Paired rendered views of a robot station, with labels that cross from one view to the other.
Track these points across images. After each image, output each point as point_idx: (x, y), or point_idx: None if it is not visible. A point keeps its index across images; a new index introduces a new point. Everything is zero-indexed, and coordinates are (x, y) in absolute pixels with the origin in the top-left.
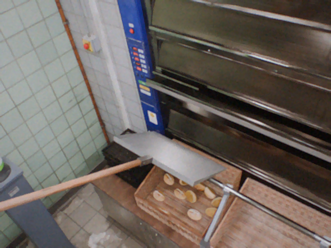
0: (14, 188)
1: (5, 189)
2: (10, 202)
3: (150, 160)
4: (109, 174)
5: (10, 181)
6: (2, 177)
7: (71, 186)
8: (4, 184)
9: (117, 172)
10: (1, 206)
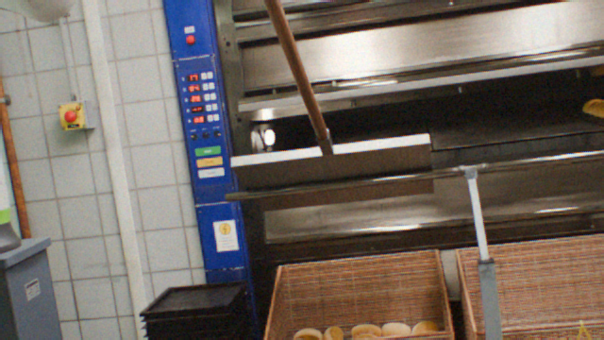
0: (33, 280)
1: (22, 269)
2: None
3: (332, 145)
4: (313, 98)
5: (33, 247)
6: (13, 238)
7: (296, 47)
8: (25, 248)
9: (317, 106)
10: None
